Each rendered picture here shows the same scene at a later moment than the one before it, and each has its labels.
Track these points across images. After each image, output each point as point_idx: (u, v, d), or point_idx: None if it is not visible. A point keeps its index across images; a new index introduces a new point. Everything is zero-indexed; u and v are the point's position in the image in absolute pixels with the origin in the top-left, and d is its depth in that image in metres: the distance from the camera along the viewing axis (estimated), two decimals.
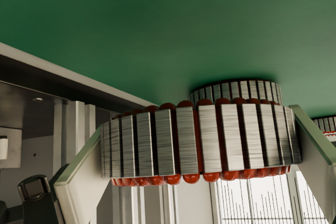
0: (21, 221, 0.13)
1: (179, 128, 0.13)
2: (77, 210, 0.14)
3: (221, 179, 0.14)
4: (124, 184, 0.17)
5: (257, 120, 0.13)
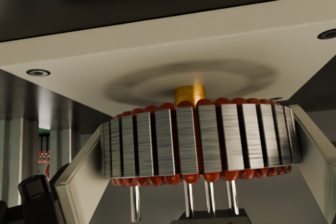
0: (22, 221, 0.13)
1: (179, 128, 0.13)
2: (78, 210, 0.14)
3: (221, 179, 0.14)
4: (124, 184, 0.17)
5: (257, 120, 0.13)
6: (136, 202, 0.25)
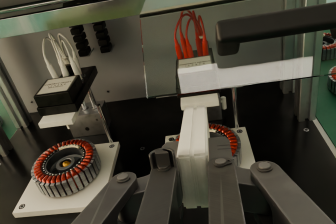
0: (154, 190, 0.13)
1: None
2: (195, 183, 0.15)
3: None
4: (231, 146, 0.47)
5: None
6: (233, 95, 0.52)
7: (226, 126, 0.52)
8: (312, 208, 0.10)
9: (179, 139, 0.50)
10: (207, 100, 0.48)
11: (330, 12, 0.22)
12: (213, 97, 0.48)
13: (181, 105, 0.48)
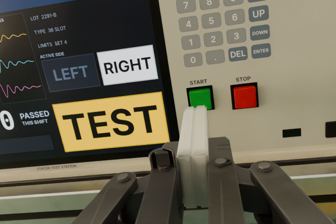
0: (154, 190, 0.13)
1: None
2: (195, 183, 0.15)
3: None
4: None
5: None
6: None
7: None
8: (312, 208, 0.10)
9: None
10: None
11: None
12: None
13: None
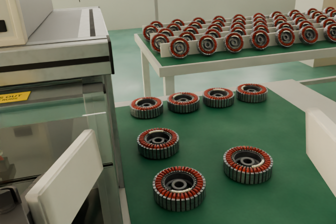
0: None
1: None
2: (51, 223, 0.14)
3: None
4: None
5: None
6: None
7: None
8: None
9: None
10: None
11: None
12: None
13: None
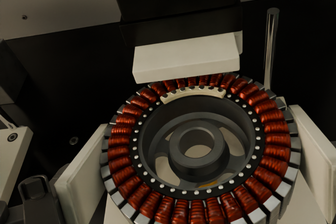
0: (22, 221, 0.13)
1: None
2: (78, 210, 0.14)
3: (170, 201, 0.14)
4: (275, 151, 0.15)
5: None
6: (270, 33, 0.21)
7: (251, 80, 0.19)
8: None
9: (124, 118, 0.19)
10: (207, 55, 0.17)
11: None
12: (224, 47, 0.17)
13: (133, 71, 0.17)
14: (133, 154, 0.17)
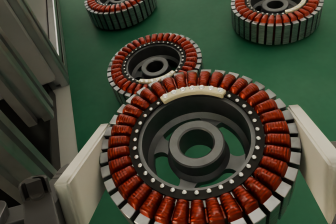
0: (22, 221, 0.13)
1: None
2: (78, 210, 0.14)
3: (170, 201, 0.14)
4: (275, 151, 0.15)
5: None
6: None
7: (251, 80, 0.19)
8: None
9: (124, 118, 0.19)
10: None
11: None
12: None
13: None
14: (133, 154, 0.17)
